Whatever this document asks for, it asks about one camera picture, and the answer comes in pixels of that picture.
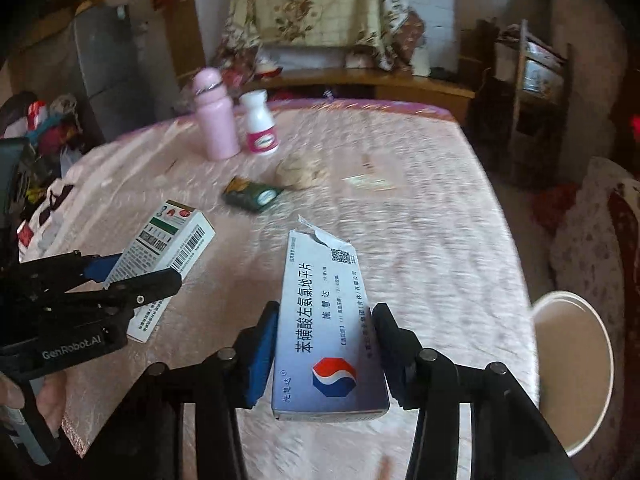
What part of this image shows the white barcode carton box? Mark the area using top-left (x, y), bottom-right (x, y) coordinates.
top-left (102, 199), bottom-right (217, 345)

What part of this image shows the dark green snack packet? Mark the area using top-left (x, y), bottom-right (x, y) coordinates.
top-left (222, 176), bottom-right (283, 214)

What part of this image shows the blue white medicine box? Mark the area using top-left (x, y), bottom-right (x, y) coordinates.
top-left (271, 218), bottom-right (390, 422)

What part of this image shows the beige cloth ball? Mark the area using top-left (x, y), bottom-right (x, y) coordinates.
top-left (274, 153), bottom-right (329, 191)

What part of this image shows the cream trash bucket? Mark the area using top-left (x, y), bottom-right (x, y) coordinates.
top-left (530, 290), bottom-right (615, 457)

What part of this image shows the person's left hand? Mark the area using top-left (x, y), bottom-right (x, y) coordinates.
top-left (0, 370), bottom-right (67, 437)

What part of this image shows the pink thermos bottle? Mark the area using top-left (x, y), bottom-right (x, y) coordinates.
top-left (192, 67), bottom-right (241, 160)

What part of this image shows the white pill bottle pink label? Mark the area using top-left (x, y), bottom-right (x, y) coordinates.
top-left (240, 90), bottom-right (279, 155)

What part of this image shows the grey refrigerator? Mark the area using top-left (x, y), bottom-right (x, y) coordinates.
top-left (73, 6), bottom-right (155, 143)

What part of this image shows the floral covered sofa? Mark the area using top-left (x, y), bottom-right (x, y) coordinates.
top-left (550, 157), bottom-right (639, 479)

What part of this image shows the artificial flower bunch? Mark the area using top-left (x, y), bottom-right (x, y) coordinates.
top-left (216, 49), bottom-right (257, 90)

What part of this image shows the pink quilted table cover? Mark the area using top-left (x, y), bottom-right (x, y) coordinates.
top-left (27, 103), bottom-right (538, 479)

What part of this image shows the wooden tv cabinet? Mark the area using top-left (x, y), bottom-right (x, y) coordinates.
top-left (242, 68), bottom-right (475, 126)

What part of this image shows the floral cloth covered television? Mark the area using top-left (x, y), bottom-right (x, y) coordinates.
top-left (216, 0), bottom-right (425, 73)

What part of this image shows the wooden chair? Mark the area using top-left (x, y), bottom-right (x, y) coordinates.
top-left (474, 20), bottom-right (573, 188)

